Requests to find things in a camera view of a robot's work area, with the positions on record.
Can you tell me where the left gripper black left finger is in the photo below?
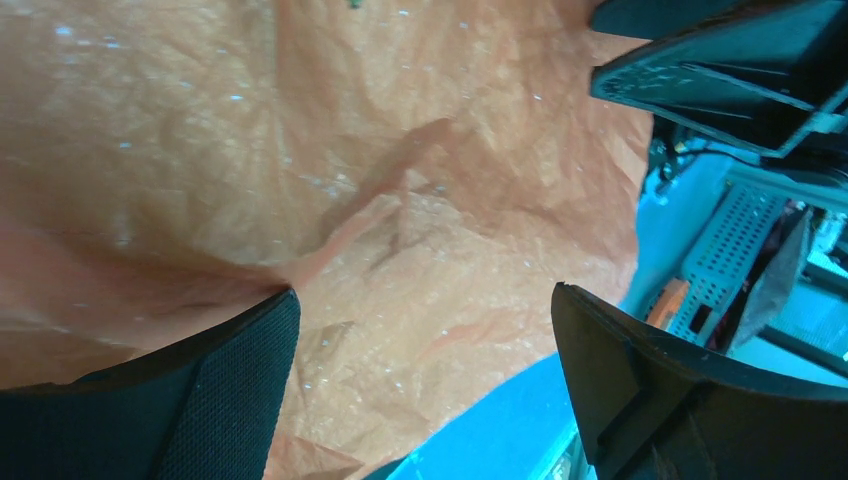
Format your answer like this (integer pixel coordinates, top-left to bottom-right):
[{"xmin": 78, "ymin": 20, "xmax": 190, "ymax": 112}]
[{"xmin": 1, "ymin": 290, "xmax": 301, "ymax": 479}]

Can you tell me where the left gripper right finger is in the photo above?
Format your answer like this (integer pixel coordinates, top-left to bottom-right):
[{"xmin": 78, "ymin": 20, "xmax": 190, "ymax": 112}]
[{"xmin": 551, "ymin": 283, "xmax": 847, "ymax": 479}]

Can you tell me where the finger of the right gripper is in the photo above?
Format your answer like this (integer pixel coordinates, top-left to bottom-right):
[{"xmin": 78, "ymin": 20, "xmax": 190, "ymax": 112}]
[
  {"xmin": 589, "ymin": 0, "xmax": 762, "ymax": 40},
  {"xmin": 590, "ymin": 0, "xmax": 847, "ymax": 157}
]

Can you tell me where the orange wrapping paper sheet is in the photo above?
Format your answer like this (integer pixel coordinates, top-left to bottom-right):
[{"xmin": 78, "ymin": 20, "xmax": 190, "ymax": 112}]
[{"xmin": 1, "ymin": 1, "xmax": 650, "ymax": 479}]

